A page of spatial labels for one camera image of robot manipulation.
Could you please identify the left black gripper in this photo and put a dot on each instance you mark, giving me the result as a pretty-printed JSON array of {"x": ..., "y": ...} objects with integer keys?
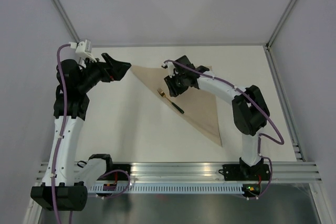
[{"x": 116, "y": 72}]

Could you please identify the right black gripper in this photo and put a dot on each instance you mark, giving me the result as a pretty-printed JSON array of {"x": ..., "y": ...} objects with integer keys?
[{"x": 174, "y": 89}]

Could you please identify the gold fork green handle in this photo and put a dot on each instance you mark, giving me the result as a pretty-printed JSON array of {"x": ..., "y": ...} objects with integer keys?
[{"x": 162, "y": 94}]

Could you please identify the beige cloth napkin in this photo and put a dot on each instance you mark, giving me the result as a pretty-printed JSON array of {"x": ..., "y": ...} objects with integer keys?
[{"x": 200, "y": 108}]

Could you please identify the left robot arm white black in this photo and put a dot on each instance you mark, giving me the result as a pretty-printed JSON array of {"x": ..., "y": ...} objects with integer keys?
[{"x": 62, "y": 189}]

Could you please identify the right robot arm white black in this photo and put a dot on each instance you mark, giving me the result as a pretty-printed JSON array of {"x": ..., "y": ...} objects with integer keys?
[{"x": 250, "y": 111}]

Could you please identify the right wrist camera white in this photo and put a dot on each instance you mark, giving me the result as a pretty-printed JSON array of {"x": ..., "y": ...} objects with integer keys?
[{"x": 170, "y": 67}]

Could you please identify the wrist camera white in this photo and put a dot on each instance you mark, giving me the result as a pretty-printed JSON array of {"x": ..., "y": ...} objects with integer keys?
[
  {"x": 170, "y": 67},
  {"x": 83, "y": 49}
]

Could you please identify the aluminium frame back bar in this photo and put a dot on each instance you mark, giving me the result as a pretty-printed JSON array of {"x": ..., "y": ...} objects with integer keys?
[{"x": 179, "y": 44}]

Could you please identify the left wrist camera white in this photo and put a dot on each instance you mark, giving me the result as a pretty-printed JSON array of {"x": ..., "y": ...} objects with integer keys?
[{"x": 83, "y": 49}]

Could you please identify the aluminium frame post left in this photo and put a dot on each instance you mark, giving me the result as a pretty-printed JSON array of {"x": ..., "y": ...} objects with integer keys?
[{"x": 66, "y": 20}]

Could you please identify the aluminium frame post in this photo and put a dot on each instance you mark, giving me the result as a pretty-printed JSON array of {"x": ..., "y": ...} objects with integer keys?
[
  {"x": 284, "y": 16},
  {"x": 66, "y": 20}
]

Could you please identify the aluminium mounting rail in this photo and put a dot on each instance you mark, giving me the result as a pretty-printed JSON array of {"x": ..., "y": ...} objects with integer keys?
[{"x": 207, "y": 172}]

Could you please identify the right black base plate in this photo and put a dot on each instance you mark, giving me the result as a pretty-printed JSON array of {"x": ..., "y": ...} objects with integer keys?
[{"x": 233, "y": 172}]

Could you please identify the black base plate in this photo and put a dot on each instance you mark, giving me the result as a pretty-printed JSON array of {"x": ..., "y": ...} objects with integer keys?
[
  {"x": 233, "y": 172},
  {"x": 118, "y": 172}
]

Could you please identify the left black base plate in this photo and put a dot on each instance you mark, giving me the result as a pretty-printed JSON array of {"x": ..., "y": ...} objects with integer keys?
[{"x": 118, "y": 172}]

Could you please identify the white slotted cable duct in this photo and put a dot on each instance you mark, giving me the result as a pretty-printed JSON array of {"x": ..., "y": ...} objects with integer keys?
[{"x": 168, "y": 188}]

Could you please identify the aluminium frame right rail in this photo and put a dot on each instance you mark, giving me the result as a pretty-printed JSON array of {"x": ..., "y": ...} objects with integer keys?
[{"x": 284, "y": 105}]

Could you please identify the aluminium frame post right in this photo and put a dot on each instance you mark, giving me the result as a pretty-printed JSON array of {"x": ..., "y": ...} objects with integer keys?
[{"x": 284, "y": 16}]

